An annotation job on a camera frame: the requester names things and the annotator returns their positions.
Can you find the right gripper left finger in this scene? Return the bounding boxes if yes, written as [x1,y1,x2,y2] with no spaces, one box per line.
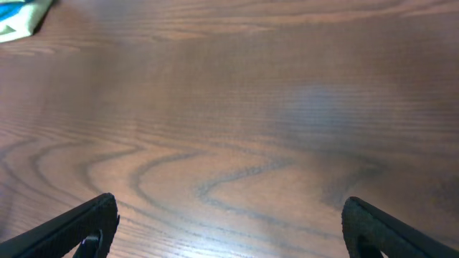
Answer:
[1,193,120,258]

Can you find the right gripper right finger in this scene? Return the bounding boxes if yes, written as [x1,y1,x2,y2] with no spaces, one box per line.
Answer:
[341,196,458,258]

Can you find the folded green cloth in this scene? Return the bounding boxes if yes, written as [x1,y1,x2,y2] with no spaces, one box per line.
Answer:
[1,0,53,43]

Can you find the folded blue cloth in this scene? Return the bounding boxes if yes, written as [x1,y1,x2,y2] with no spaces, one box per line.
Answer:
[0,0,34,21]

